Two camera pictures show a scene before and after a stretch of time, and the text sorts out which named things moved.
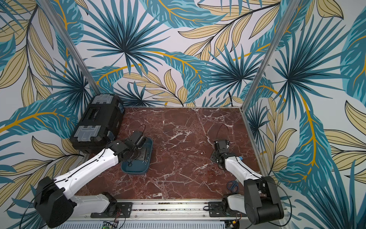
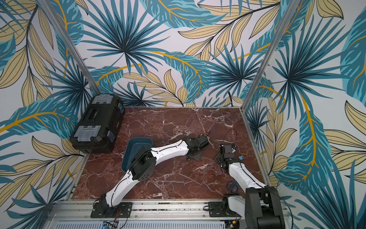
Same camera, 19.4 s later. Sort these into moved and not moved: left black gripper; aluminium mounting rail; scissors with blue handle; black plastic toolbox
Moved: left black gripper
Not moved: black plastic toolbox; aluminium mounting rail; scissors with blue handle
